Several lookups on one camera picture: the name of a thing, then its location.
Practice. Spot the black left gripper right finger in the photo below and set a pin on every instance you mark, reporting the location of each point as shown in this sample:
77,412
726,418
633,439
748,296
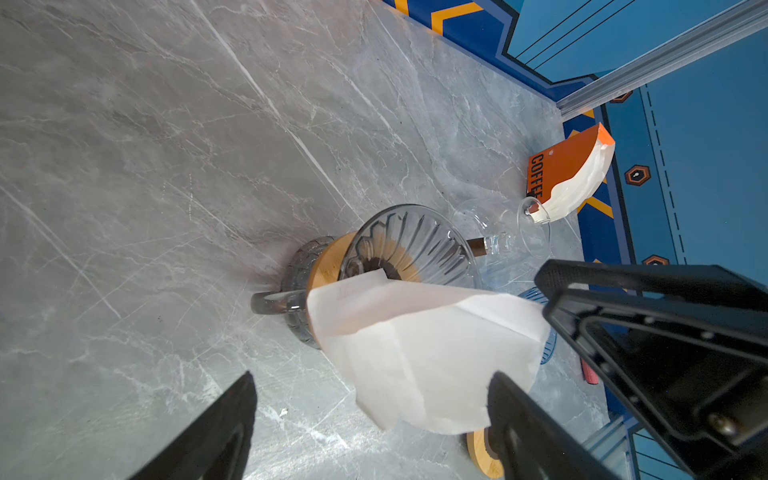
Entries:
529,443

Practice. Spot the blue ribbed dripper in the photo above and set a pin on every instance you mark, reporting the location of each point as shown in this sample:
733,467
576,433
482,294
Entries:
535,295

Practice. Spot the red handled screwdriver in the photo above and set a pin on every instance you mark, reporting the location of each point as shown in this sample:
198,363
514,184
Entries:
589,375

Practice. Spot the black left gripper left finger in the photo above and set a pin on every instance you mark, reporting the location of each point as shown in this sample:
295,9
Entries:
216,445

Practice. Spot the grey ribbed glass dripper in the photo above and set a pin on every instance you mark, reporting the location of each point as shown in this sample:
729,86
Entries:
414,243

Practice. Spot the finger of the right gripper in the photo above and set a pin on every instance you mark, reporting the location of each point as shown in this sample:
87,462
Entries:
683,347

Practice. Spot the coffee filter paper pack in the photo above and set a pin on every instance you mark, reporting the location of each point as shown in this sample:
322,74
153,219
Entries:
562,177

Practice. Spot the white paper coffee filter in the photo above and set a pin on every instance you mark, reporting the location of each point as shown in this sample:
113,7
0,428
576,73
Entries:
425,354

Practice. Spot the grey glass carafe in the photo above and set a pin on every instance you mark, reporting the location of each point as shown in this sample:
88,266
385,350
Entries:
290,299

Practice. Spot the aluminium corner post right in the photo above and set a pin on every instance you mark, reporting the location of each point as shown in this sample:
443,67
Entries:
720,31

